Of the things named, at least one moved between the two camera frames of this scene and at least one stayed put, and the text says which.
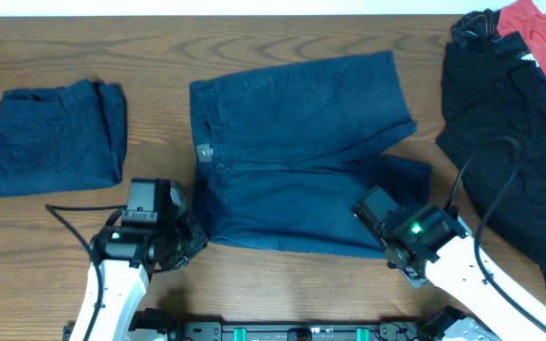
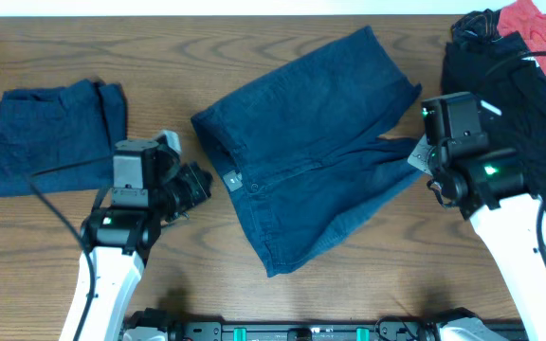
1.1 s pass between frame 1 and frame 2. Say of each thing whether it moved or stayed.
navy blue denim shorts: moved
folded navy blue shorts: stayed
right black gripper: moved
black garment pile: stayed
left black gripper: moved
